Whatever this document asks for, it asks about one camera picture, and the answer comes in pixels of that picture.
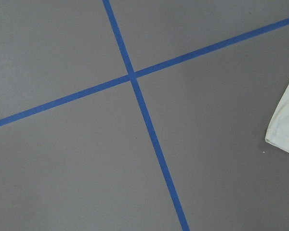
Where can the cream long-sleeve printed shirt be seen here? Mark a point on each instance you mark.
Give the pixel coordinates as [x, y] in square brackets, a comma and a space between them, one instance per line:
[277, 133]

